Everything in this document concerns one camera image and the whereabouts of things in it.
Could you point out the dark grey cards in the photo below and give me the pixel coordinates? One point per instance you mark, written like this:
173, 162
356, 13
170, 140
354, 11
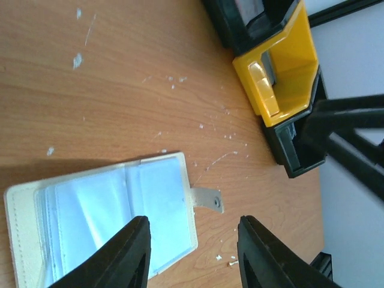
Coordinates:
268, 66

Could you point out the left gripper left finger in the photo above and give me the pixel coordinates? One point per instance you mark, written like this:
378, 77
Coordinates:
114, 255

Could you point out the yellow bin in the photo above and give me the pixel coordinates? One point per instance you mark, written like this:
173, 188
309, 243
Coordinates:
295, 64

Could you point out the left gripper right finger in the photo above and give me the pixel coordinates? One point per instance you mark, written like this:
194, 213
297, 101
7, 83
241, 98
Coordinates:
265, 261

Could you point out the beige card holder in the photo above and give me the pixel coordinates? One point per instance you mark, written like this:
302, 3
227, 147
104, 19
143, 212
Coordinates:
56, 224

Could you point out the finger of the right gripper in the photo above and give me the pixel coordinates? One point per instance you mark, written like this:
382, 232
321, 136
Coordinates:
331, 129

